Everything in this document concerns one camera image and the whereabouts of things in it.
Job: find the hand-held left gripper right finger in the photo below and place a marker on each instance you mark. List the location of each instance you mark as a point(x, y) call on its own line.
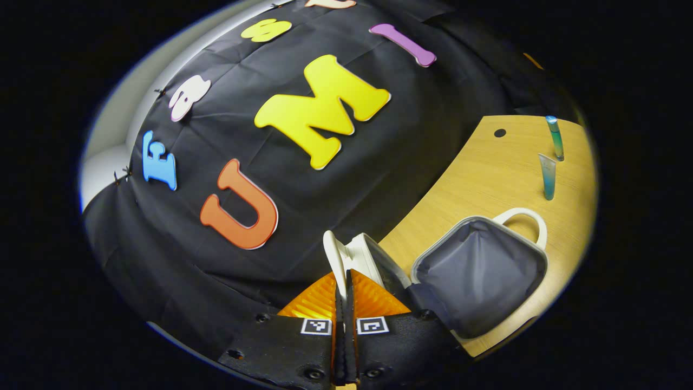
point(400, 346)

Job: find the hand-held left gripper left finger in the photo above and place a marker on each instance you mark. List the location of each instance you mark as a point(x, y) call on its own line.
point(281, 346)

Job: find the white suitcase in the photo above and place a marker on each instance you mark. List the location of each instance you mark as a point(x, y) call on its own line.
point(476, 276)

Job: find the blue squeeze tube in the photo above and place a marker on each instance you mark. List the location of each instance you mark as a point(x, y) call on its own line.
point(548, 181)

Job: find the green bottle with blue cap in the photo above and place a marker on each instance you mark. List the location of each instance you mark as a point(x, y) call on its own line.
point(556, 142)

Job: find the black backdrop cloth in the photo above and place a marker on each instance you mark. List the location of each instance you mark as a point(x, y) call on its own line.
point(379, 162)

